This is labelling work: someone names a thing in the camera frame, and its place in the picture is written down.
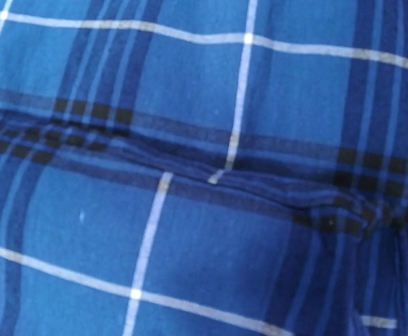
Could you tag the blue plaid long sleeve shirt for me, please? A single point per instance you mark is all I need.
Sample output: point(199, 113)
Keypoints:
point(203, 167)

